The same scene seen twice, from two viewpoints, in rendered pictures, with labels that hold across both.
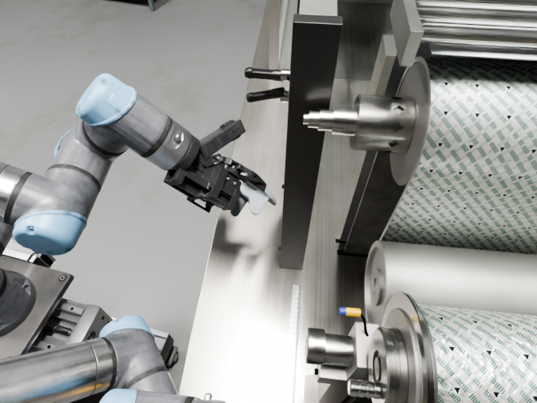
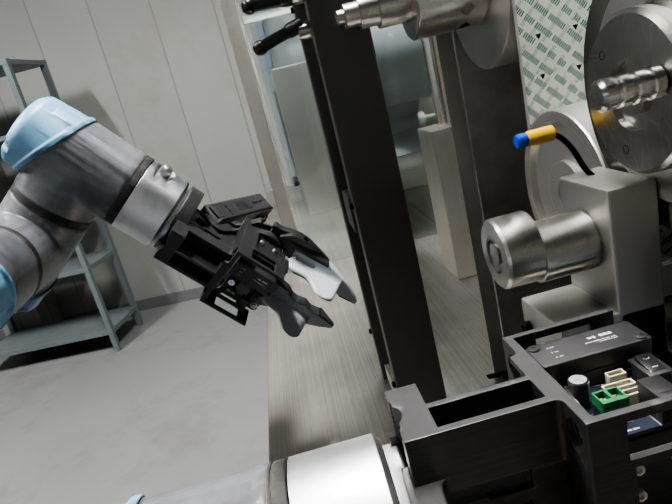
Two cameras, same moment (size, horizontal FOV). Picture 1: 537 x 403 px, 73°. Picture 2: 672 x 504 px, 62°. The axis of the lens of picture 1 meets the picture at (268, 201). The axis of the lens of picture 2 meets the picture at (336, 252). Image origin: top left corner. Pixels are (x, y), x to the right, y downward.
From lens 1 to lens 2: 0.38 m
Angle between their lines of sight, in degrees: 37
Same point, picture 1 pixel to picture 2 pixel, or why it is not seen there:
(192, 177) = (202, 236)
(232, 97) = (256, 408)
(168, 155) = (155, 195)
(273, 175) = (344, 348)
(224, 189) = (259, 253)
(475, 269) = not seen: outside the picture
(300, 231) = (412, 307)
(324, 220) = (453, 363)
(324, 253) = not seen: hidden behind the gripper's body
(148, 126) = (117, 150)
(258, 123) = not seen: hidden behind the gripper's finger
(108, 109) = (52, 122)
